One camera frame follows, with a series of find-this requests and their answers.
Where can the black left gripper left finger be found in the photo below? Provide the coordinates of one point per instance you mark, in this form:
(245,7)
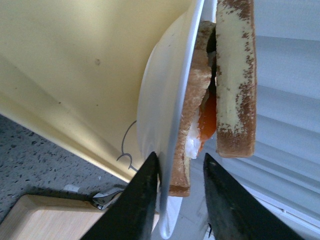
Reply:
(132,215)

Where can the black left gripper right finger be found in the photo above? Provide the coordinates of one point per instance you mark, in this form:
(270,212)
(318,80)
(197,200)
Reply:
(234,214)

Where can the bread slice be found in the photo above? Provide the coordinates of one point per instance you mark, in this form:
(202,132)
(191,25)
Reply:
(201,78)
(236,78)

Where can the white round plate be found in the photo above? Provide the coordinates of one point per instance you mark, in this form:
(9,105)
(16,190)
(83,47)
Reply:
(161,101)

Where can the egg and tomato filling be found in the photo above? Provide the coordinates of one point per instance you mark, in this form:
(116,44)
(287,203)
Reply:
(203,126)

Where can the wooden cutting board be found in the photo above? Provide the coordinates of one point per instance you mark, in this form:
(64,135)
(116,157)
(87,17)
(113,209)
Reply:
(36,217)

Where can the yellow bear tray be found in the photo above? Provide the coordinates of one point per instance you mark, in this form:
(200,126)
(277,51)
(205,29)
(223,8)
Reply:
(71,71)

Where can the metal cutting board handle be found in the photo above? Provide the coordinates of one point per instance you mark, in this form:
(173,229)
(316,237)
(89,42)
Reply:
(104,200)

